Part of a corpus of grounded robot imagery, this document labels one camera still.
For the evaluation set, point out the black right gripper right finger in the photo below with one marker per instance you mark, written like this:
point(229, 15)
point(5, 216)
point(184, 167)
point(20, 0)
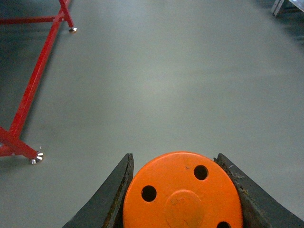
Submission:
point(260, 210)

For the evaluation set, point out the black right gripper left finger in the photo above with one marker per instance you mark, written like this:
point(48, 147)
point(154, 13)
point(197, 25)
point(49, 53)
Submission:
point(105, 208)

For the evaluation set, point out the orange cylindrical cap 4680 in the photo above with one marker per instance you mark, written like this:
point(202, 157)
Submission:
point(182, 190)

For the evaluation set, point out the metal shelf rack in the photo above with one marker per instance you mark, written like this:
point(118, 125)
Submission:
point(287, 6)

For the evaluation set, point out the red metal table frame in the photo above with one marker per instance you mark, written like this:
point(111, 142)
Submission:
point(10, 142)

